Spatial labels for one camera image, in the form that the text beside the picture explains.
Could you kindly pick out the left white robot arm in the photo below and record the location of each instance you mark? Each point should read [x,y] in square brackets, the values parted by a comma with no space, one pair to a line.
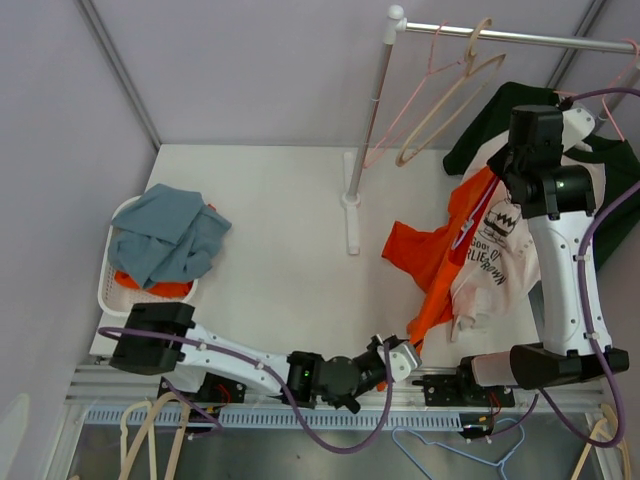
[163,339]

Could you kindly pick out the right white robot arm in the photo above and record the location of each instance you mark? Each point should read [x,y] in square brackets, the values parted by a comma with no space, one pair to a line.
[558,202]

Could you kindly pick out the blue wire hanger on floor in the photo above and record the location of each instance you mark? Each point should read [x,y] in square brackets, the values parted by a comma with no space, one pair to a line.
[498,465]

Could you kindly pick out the wooden hangers bottom left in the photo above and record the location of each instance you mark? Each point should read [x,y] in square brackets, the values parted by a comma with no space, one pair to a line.
[147,433]

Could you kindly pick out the metal clothes rack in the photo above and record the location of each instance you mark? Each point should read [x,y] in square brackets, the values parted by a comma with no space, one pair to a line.
[396,23]

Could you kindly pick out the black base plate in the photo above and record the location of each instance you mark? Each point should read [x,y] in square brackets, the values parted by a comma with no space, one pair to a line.
[203,387]
[452,390]

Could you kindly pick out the blue wire hanger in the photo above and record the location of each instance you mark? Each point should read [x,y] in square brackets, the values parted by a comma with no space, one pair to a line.
[470,221]
[498,465]

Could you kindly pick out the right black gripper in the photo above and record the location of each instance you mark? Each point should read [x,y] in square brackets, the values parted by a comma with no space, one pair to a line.
[497,162]

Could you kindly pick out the pink wire hanger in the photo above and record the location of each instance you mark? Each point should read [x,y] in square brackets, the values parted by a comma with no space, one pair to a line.
[394,132]

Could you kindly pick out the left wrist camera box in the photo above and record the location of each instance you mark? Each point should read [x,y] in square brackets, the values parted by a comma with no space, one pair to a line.
[402,358]

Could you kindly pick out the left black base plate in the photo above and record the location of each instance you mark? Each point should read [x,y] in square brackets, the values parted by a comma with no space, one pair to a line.
[203,387]

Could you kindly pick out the green and pink shirt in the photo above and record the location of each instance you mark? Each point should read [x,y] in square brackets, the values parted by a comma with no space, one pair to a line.
[501,265]

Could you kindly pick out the orange t shirt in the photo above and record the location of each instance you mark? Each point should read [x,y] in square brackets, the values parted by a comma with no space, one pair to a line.
[160,289]
[428,258]

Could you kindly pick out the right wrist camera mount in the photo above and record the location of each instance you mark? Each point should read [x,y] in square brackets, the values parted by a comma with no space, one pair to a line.
[578,124]

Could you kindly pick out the blue grey t shirt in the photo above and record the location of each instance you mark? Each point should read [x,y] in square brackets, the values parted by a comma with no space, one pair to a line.
[165,235]

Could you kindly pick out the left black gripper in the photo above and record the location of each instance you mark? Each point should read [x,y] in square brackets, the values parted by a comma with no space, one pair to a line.
[374,341]

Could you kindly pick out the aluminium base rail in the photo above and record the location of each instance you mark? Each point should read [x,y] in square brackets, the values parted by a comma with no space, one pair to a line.
[107,391]

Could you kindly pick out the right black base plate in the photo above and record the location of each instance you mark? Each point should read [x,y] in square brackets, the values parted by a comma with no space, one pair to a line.
[452,390]

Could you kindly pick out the white plastic laundry basket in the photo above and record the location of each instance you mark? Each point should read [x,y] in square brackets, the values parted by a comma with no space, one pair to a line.
[117,300]

